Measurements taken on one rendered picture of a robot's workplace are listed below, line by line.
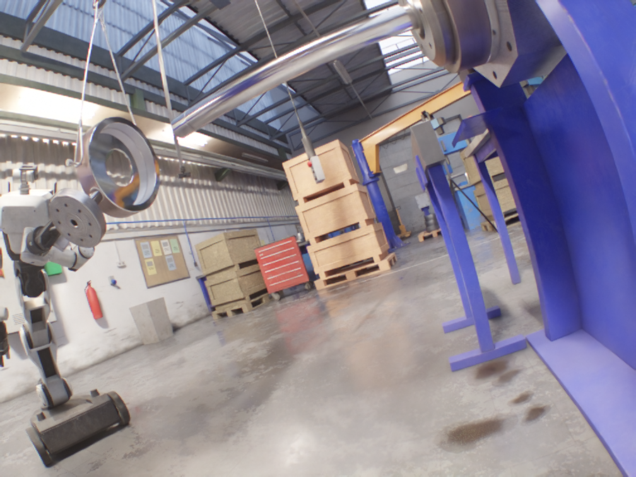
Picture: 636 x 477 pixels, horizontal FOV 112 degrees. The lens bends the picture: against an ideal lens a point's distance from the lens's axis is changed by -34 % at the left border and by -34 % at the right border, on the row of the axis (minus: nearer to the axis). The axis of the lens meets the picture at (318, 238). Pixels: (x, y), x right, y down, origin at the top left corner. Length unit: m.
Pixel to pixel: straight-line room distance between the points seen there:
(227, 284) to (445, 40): 5.07
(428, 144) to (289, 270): 4.49
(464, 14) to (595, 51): 0.33
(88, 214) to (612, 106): 1.15
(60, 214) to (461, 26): 1.15
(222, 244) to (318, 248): 1.58
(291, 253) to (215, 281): 1.38
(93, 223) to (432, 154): 1.04
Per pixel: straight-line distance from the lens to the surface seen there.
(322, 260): 5.01
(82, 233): 1.05
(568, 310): 1.24
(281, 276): 5.36
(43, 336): 1.95
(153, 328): 5.36
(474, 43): 0.82
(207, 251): 5.62
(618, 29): 0.63
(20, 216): 1.59
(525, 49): 0.81
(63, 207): 1.03
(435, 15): 0.79
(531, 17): 0.80
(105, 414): 1.89
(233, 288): 5.39
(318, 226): 5.01
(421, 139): 1.08
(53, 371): 2.06
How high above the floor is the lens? 0.59
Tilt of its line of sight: 2 degrees up
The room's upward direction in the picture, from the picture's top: 18 degrees counter-clockwise
